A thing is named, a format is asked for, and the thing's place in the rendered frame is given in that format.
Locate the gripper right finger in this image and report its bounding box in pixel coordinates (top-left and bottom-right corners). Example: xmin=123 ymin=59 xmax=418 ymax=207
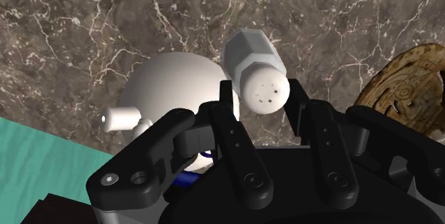
xmin=284 ymin=78 xmax=445 ymax=210

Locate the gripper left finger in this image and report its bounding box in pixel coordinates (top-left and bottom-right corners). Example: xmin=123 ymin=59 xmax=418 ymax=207
xmin=86 ymin=79 xmax=275 ymax=211

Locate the white salt shaker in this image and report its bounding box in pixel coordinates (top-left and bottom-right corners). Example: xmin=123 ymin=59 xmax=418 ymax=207
xmin=220 ymin=28 xmax=291 ymax=116

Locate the tan carved round disc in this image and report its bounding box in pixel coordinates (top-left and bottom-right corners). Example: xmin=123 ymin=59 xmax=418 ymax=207
xmin=354 ymin=43 xmax=445 ymax=137

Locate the white round figure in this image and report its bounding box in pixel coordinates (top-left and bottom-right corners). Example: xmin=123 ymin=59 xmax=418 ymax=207
xmin=101 ymin=51 xmax=242 ymax=187

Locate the dark brown block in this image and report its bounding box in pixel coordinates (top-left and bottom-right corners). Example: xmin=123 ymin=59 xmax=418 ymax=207
xmin=20 ymin=192 xmax=96 ymax=224

